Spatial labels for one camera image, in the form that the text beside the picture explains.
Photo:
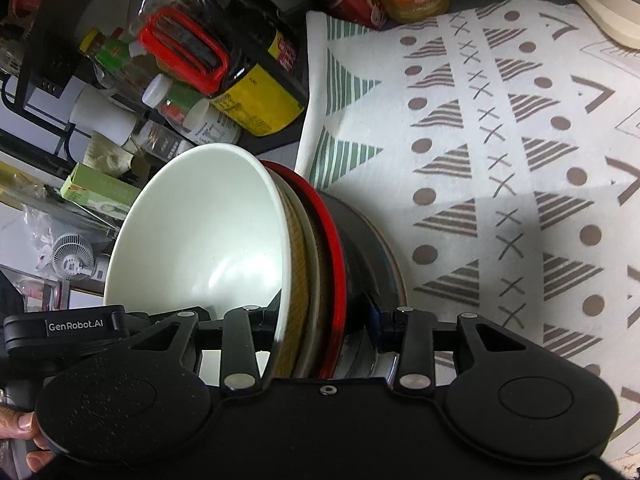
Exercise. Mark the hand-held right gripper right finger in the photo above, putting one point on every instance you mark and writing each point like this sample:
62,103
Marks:
386,322

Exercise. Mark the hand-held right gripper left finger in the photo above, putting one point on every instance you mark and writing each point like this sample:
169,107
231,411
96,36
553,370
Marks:
245,332

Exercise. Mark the cream bowl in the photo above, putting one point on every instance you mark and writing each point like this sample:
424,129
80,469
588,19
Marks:
200,230
300,270

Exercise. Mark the red and black bowl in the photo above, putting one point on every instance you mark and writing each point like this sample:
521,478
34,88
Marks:
332,240

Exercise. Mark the person's left hand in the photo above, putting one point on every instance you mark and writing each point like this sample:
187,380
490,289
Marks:
17,420

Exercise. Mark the small white fan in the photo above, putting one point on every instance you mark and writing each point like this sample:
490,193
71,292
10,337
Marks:
75,257

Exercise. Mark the green tissue box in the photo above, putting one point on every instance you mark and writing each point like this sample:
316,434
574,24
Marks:
97,190

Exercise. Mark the white tissue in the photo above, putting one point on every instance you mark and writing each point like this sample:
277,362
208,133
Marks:
107,157

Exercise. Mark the patterned fringed table cloth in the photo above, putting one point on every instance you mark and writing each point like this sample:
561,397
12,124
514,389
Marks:
500,160

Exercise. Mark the small white plastic bottle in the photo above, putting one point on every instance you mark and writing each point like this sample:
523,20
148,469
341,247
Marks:
212,125

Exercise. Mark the white-capped seasoning jar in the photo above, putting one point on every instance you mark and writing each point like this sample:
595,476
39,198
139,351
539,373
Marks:
175,100

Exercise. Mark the green label yellow cap bottle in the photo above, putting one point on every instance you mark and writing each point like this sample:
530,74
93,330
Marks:
115,52

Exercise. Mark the black shelf rack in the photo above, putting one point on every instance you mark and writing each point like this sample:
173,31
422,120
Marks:
47,35

